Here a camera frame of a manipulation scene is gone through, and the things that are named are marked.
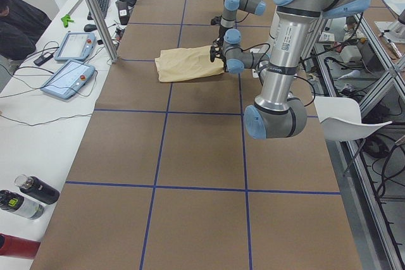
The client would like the far blue teach pendant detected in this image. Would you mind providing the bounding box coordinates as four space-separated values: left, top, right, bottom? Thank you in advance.
54 32 96 62

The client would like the black keyboard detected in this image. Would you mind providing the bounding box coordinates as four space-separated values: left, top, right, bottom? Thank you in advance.
97 0 110 18

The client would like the cream long-sleeve printed shirt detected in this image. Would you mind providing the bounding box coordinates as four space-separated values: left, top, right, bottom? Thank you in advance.
155 46 224 83

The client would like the white plastic chair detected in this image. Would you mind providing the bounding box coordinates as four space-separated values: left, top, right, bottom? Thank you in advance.
315 96 392 142

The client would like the black computer mouse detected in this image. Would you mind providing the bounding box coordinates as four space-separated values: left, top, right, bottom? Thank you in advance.
84 24 97 32

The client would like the aluminium frame post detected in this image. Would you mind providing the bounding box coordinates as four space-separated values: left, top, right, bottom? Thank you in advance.
85 0 118 63

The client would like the near blue teach pendant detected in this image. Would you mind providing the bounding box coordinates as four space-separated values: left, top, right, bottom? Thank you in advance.
40 59 96 100

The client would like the small black phone device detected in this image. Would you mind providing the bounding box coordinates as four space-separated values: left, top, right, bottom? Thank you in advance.
34 52 53 66

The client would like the red bottle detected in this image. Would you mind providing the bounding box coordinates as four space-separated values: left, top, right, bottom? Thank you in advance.
1 233 41 259

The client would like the black bottle clear cap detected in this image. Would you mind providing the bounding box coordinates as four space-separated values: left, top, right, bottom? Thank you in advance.
15 175 59 205

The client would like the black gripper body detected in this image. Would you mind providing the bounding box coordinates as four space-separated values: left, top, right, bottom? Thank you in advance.
209 44 225 63
211 16 221 25

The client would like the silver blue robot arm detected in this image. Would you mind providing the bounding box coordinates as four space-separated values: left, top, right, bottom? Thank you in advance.
211 0 266 46
210 0 371 139

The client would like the green plastic clamp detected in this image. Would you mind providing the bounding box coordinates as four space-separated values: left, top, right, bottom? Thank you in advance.
61 14 74 28

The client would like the person in black clothes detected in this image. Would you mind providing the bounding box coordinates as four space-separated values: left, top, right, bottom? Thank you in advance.
1 0 51 61

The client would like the blue teach pendant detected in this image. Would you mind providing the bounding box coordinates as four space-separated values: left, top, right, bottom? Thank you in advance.
40 59 96 100
54 32 96 62

